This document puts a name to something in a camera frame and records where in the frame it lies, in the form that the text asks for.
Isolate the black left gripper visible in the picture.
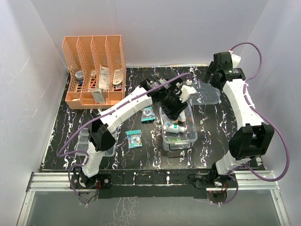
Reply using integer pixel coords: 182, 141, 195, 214
161, 91, 188, 121

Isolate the clear plastic box lid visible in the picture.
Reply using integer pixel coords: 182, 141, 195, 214
187, 82, 221, 105

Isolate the white green medicine bottle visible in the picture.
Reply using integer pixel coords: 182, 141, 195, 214
166, 125, 187, 133

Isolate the teal bandage packet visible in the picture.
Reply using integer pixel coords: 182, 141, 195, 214
141, 106, 156, 122
126, 129, 142, 149

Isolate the green sachet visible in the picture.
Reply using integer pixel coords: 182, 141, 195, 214
168, 138, 181, 143

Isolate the white blue mask packet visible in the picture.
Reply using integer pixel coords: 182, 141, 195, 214
164, 120, 186, 127

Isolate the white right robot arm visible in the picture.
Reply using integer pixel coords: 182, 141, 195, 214
204, 52, 275, 187

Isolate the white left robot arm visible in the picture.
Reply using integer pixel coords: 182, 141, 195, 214
80, 77, 196, 188

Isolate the white medicine box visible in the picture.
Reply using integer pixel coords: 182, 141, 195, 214
91, 88, 106, 104

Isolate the clear plastic storage box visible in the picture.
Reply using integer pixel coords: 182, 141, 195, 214
159, 105, 198, 151

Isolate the beige blister pack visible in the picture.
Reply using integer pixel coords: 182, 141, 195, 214
112, 68, 123, 85

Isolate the white paper packet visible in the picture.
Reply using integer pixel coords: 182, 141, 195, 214
98, 66, 110, 91

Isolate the orange plastic file organizer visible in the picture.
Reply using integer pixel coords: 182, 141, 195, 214
62, 35, 127, 109

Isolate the round blue white tin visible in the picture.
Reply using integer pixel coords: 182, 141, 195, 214
75, 70, 84, 85

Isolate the clear divided tray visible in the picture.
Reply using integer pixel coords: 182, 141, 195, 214
75, 128, 117, 157

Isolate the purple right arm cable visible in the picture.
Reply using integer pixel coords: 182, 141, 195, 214
223, 42, 290, 205

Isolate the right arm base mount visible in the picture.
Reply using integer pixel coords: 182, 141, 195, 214
187, 169, 235, 202

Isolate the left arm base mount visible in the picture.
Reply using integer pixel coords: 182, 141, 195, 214
70, 169, 112, 196

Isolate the aluminium frame rail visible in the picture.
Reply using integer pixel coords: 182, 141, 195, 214
17, 171, 290, 226

